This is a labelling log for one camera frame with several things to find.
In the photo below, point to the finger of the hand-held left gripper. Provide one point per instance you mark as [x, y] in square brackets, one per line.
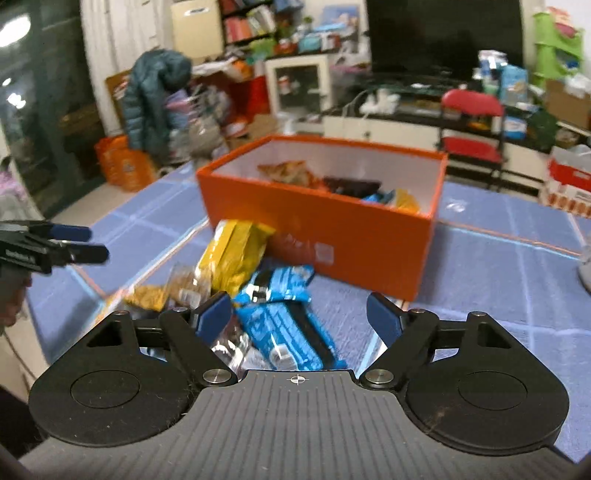
[87, 254]
[71, 233]

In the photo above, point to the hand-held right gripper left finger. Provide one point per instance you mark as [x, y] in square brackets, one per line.
[213, 317]

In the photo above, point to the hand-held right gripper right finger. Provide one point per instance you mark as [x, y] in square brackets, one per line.
[383, 318]

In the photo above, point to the silver foil snack packet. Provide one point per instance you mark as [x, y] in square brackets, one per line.
[235, 345]

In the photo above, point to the clear brown snack packet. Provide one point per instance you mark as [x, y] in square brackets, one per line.
[180, 284]

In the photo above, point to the yellow gold snack packet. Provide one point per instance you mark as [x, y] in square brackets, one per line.
[235, 254]

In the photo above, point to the blue cookie packet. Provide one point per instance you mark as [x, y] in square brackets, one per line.
[277, 284]
[286, 332]

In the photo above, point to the orange cardboard box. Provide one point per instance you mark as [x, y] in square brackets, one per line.
[346, 240]

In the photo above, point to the yellow clear snack packet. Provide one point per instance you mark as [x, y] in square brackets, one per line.
[405, 201]

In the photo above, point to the blue snack packet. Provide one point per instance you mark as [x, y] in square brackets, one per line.
[376, 197]

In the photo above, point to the orange printed foil packet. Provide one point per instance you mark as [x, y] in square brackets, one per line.
[288, 173]

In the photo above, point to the orange printed bag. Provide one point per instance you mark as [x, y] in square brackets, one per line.
[124, 164]

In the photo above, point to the blue plaid tablecloth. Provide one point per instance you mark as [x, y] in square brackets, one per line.
[485, 277]

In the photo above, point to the dark glass door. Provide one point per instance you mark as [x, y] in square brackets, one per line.
[51, 106]

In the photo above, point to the teal puffer jacket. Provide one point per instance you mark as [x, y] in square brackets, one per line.
[152, 101]

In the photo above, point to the metal laundry cart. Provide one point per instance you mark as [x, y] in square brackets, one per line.
[201, 124]

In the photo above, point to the white television stand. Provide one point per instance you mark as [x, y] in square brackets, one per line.
[406, 131]

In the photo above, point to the red folding chair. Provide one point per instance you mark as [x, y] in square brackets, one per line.
[471, 147]

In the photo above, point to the white mug with black print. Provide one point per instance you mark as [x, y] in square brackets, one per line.
[585, 270]

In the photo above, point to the white power strip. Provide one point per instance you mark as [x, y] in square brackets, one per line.
[378, 102]

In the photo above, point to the red white carton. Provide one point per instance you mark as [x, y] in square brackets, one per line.
[570, 184]

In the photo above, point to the white glass door cabinet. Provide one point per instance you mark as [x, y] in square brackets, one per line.
[298, 90]

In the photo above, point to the blue white box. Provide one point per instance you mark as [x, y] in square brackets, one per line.
[513, 85]

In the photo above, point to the dark bookshelf with books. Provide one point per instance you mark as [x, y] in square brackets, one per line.
[247, 21]

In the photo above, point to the open cardboard box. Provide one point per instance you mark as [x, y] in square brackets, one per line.
[568, 104]

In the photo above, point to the black television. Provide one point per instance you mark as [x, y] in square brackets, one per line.
[443, 37]

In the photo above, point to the blue picture print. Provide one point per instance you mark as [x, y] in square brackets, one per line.
[340, 18]

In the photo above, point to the green plastic drawer unit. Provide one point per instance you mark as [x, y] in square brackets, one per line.
[556, 50]

